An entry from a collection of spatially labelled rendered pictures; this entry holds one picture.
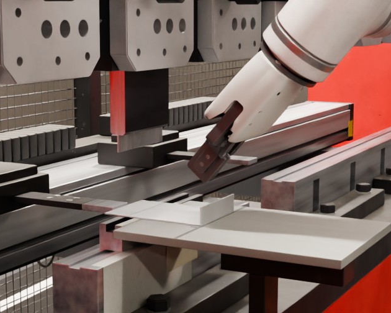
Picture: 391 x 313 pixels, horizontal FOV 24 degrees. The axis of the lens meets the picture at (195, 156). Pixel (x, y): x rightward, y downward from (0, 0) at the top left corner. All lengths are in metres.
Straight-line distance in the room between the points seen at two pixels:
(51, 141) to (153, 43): 0.58
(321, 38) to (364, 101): 2.28
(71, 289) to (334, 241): 0.29
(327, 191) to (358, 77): 1.63
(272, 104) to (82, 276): 0.27
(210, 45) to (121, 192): 0.44
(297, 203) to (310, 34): 0.58
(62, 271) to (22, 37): 0.29
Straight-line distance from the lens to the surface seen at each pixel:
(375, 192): 1.72
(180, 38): 1.05
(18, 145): 1.48
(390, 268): 1.59
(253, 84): 0.96
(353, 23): 0.94
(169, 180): 1.62
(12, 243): 1.27
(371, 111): 3.21
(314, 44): 0.94
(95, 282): 0.97
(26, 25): 0.82
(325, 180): 1.59
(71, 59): 0.87
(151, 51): 1.00
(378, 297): 1.54
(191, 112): 1.97
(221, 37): 1.15
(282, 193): 1.47
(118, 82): 1.02
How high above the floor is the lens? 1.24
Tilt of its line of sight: 9 degrees down
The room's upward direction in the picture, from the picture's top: straight up
